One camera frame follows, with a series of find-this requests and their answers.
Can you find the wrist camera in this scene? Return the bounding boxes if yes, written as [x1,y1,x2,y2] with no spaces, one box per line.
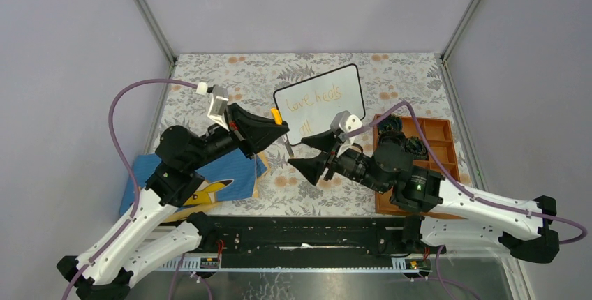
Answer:
[330,111,362,156]
[207,85,229,130]

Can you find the orange compartment tray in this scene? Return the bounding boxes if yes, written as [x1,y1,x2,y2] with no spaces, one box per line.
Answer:
[373,116,462,219]

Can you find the black framed whiteboard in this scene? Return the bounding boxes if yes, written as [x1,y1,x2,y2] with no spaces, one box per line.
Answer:
[273,63,366,146]

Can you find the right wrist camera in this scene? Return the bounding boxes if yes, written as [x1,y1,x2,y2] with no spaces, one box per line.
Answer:
[330,111,362,156]

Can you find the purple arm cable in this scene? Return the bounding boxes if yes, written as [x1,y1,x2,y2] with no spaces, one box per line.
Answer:
[346,100,589,300]
[61,78,200,300]

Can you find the yellow marker cap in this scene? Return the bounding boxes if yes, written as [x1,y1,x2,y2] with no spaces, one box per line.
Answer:
[270,108,283,126]

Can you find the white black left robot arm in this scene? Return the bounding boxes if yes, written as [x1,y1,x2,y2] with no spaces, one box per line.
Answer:
[57,103,289,299]

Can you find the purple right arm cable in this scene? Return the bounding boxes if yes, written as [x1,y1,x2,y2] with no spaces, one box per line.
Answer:
[346,100,589,300]

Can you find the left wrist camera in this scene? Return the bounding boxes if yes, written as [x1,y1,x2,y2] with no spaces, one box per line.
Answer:
[207,85,229,130]

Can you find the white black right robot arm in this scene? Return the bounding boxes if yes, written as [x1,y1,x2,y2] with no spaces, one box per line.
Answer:
[288,131,560,264]

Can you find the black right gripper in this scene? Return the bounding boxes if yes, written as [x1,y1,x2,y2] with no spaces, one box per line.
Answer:
[287,127,389,193]

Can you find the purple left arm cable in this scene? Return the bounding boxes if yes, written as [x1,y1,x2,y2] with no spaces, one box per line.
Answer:
[61,78,200,300]

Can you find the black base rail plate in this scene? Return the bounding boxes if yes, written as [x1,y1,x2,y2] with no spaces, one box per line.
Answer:
[187,216,438,271]

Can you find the dark tape roll rear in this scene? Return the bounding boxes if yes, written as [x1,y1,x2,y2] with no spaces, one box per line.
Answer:
[376,114,403,135]

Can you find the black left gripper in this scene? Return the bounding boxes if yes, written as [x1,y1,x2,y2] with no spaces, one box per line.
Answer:
[187,103,289,171]

